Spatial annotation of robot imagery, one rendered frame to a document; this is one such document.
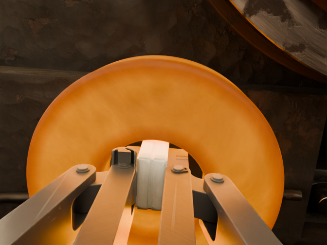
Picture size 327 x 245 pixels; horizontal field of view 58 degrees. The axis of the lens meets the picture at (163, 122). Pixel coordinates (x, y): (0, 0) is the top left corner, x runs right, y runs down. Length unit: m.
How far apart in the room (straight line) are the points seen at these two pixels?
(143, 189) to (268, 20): 0.14
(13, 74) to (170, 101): 0.24
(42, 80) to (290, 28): 0.25
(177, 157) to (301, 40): 0.12
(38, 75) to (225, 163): 0.24
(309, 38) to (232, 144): 0.10
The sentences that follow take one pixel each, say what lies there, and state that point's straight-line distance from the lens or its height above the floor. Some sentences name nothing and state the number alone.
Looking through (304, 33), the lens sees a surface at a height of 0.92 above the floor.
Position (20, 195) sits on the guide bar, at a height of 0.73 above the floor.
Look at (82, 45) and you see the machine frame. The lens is 0.39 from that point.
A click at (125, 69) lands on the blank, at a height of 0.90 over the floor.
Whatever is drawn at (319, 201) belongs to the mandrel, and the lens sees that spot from 0.41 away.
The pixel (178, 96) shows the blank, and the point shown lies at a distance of 0.16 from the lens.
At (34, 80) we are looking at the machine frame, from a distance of 0.35.
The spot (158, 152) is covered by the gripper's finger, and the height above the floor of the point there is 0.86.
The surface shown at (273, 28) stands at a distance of 0.22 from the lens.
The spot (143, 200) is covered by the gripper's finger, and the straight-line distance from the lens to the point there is 0.16.
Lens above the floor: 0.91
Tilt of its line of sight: 15 degrees down
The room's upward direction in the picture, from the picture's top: 4 degrees clockwise
